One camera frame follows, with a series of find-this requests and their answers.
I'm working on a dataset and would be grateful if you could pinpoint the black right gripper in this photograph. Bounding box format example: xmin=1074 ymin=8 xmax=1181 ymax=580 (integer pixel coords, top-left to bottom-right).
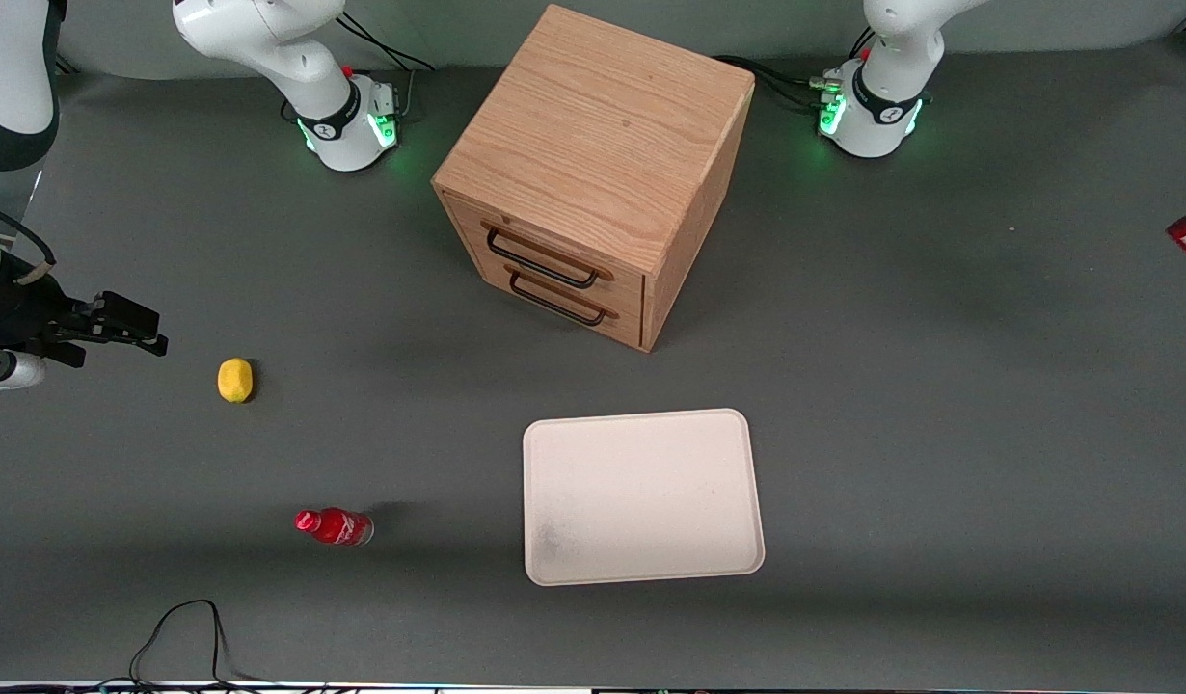
xmin=0 ymin=251 xmax=169 ymax=369

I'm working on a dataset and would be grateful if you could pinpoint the white rectangular tray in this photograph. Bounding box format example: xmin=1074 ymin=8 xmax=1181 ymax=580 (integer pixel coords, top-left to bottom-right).
xmin=522 ymin=409 xmax=767 ymax=587

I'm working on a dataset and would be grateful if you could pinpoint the yellow lemon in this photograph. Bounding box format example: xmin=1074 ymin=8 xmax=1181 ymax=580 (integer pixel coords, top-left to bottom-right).
xmin=217 ymin=358 xmax=255 ymax=404

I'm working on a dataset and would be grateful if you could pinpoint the red cola bottle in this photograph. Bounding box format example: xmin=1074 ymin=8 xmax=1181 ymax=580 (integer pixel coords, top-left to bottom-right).
xmin=294 ymin=507 xmax=375 ymax=547

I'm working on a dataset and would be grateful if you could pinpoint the wooden drawer front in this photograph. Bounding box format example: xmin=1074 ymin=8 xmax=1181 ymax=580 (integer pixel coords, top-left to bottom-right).
xmin=446 ymin=197 xmax=647 ymax=311
xmin=458 ymin=236 xmax=645 ymax=349

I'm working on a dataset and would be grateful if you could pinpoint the wooden drawer cabinet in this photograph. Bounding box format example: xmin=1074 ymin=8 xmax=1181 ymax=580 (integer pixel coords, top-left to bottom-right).
xmin=431 ymin=4 xmax=756 ymax=354

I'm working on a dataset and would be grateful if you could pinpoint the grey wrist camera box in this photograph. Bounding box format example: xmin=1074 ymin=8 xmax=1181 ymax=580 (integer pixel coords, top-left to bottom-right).
xmin=0 ymin=350 xmax=50 ymax=395

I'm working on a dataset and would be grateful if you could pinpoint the black looped cable with tag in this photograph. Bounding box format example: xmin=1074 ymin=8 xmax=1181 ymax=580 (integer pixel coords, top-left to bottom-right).
xmin=0 ymin=198 xmax=57 ymax=286

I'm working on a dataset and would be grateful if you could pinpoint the thin black table cable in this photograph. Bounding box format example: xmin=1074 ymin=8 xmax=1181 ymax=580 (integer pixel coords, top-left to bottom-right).
xmin=99 ymin=599 xmax=295 ymax=691

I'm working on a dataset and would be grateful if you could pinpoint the black base cable bundle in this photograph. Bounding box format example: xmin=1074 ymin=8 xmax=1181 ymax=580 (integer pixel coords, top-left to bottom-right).
xmin=337 ymin=10 xmax=437 ymax=122
xmin=714 ymin=29 xmax=878 ymax=113

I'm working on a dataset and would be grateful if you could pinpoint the black metal drawer handle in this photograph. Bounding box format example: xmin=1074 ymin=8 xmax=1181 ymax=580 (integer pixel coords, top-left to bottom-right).
xmin=484 ymin=227 xmax=615 ymax=290
xmin=507 ymin=270 xmax=619 ymax=328

